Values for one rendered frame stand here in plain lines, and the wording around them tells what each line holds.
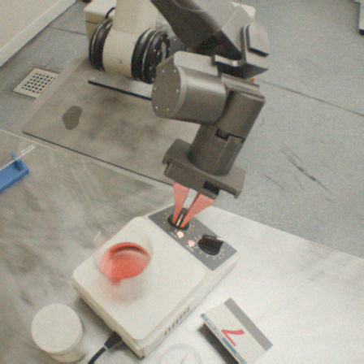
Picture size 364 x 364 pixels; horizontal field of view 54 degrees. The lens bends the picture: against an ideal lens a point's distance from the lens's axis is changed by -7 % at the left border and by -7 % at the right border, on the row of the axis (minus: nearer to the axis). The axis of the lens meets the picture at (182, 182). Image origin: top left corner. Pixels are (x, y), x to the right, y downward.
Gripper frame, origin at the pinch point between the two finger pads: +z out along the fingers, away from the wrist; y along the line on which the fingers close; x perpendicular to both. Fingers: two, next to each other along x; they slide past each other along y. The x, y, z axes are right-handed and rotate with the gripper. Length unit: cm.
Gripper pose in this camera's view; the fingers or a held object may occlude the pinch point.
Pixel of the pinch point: (180, 218)
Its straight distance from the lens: 52.3
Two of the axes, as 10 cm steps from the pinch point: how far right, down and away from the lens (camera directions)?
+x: 2.2, -4.2, 8.8
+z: -3.8, 8.0, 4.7
